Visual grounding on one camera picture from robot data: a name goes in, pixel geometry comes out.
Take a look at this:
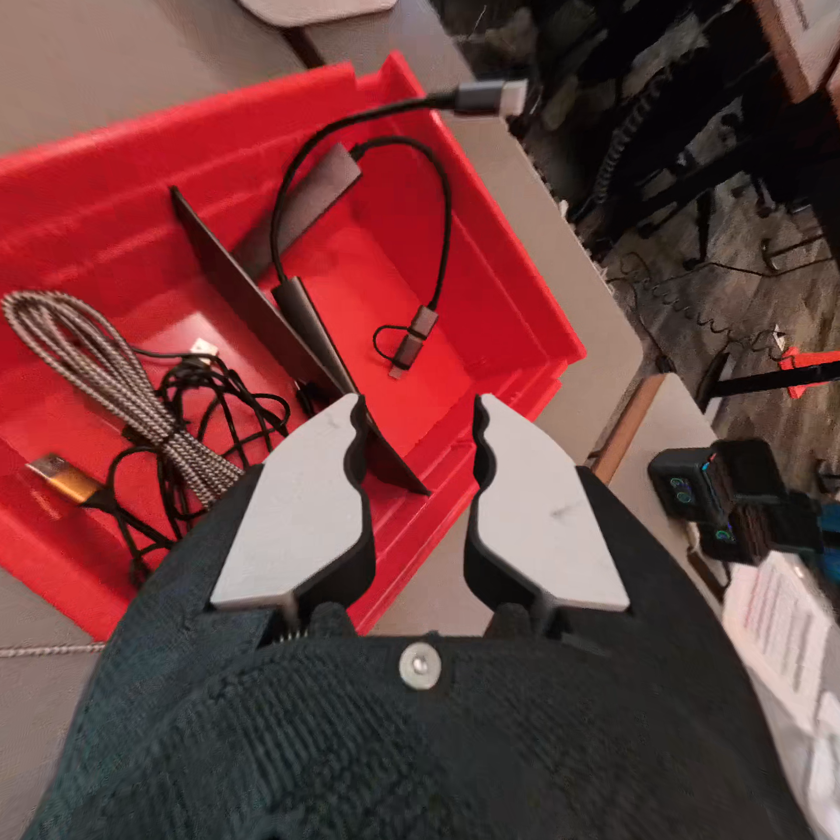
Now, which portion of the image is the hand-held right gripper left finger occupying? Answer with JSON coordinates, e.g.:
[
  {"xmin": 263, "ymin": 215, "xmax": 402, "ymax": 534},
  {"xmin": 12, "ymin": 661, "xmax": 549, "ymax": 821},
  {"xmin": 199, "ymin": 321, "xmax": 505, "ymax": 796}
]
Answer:
[{"xmin": 209, "ymin": 392, "xmax": 377, "ymax": 624}]

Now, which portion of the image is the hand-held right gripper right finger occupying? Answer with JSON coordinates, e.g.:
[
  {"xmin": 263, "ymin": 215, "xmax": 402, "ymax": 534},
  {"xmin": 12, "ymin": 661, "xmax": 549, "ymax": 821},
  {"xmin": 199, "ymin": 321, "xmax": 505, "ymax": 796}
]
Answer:
[{"xmin": 463, "ymin": 392, "xmax": 632, "ymax": 634}]

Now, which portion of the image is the black USB hub with cable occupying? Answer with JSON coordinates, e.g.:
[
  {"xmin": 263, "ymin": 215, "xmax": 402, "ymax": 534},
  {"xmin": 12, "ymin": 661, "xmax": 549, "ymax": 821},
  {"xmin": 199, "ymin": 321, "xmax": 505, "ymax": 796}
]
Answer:
[{"xmin": 269, "ymin": 79, "xmax": 529, "ymax": 396}]

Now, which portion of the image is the grey usb hub with cable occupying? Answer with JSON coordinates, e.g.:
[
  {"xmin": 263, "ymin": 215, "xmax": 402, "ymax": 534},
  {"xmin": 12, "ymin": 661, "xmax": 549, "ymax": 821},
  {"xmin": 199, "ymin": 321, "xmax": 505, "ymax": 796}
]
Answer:
[{"xmin": 233, "ymin": 136, "xmax": 455, "ymax": 380}]

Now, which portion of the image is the red plastic bin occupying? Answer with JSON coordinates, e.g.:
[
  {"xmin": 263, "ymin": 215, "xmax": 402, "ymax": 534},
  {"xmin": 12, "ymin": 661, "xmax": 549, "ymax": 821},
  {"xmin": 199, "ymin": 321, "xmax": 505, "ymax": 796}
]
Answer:
[{"xmin": 0, "ymin": 51, "xmax": 587, "ymax": 643}]

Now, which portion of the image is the orange usb plug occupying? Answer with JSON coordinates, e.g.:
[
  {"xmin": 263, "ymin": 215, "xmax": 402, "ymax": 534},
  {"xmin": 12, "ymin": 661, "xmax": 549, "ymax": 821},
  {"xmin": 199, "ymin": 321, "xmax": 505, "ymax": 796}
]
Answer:
[{"xmin": 25, "ymin": 453, "xmax": 106, "ymax": 506}]

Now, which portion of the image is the black battery charger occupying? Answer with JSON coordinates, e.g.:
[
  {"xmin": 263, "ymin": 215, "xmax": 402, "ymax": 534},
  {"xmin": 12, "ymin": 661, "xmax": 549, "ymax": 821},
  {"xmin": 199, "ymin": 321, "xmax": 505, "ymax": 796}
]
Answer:
[
  {"xmin": 648, "ymin": 448, "xmax": 719, "ymax": 522},
  {"xmin": 699, "ymin": 438, "xmax": 823, "ymax": 567}
]

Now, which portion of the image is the printed paper sheet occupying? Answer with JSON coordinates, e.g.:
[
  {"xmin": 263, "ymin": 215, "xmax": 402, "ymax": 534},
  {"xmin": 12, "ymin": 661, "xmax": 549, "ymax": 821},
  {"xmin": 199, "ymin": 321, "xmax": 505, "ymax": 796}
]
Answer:
[{"xmin": 722, "ymin": 551, "xmax": 840, "ymax": 840}]

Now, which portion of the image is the black bin divider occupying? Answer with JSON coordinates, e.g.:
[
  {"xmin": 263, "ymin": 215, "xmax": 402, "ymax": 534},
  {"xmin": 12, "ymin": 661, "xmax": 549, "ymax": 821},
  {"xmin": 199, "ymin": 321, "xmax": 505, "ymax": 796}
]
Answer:
[{"xmin": 169, "ymin": 185, "xmax": 432, "ymax": 497}]

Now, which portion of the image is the blue box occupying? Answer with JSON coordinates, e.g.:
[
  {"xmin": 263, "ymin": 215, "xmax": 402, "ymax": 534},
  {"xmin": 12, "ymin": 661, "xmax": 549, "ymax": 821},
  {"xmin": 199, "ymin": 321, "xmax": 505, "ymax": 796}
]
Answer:
[{"xmin": 814, "ymin": 502, "xmax": 840, "ymax": 572}]

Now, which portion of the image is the thin black usb cable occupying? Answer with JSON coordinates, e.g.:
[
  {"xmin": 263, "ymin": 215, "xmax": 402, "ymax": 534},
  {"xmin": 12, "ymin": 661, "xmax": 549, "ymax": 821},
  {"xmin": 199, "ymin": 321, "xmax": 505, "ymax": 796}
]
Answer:
[{"xmin": 98, "ymin": 336, "xmax": 322, "ymax": 588}]

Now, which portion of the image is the braided grey cable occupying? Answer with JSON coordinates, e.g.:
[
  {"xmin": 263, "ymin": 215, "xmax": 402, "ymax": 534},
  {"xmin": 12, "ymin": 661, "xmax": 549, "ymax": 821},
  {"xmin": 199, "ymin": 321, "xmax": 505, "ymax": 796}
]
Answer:
[
  {"xmin": 0, "ymin": 643, "xmax": 106, "ymax": 659},
  {"xmin": 0, "ymin": 290, "xmax": 245, "ymax": 511}
]

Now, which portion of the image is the red plastic bracket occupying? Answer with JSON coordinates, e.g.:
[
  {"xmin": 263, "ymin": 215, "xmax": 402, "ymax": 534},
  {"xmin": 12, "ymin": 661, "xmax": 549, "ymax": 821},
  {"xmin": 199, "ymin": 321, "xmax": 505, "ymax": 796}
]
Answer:
[{"xmin": 777, "ymin": 346, "xmax": 840, "ymax": 400}]

